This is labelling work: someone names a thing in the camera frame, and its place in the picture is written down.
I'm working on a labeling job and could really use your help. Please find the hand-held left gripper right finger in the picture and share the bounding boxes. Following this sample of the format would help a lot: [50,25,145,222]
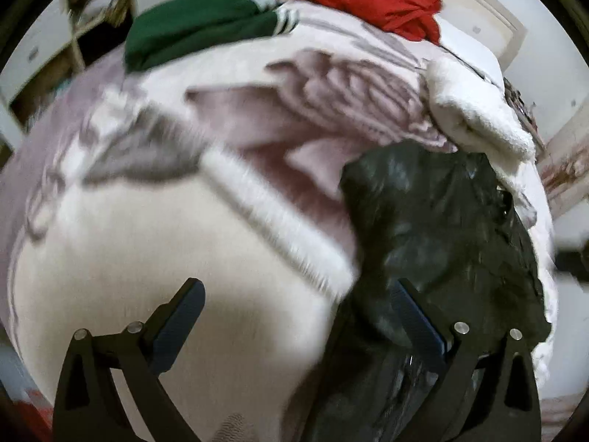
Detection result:
[393,278,542,442]

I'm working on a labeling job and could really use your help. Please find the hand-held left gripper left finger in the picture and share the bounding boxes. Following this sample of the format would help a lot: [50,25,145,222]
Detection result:
[52,277,206,442]

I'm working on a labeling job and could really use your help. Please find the black jacket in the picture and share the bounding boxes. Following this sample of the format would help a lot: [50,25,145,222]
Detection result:
[294,144,553,442]

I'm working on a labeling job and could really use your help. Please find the pink printed blanket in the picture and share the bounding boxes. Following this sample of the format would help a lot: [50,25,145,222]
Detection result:
[0,0,560,442]

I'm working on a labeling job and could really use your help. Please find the white fluffy blanket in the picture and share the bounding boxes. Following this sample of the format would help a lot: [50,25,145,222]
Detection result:
[426,53,537,163]

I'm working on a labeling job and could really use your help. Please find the green striped garment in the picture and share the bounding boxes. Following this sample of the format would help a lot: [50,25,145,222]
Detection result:
[124,0,300,73]

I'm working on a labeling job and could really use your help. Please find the white shelf unit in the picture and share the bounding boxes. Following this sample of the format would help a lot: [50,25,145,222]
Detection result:
[0,0,139,148]

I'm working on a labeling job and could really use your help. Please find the white headboard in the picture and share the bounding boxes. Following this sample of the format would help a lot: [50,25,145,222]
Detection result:
[416,0,528,77]

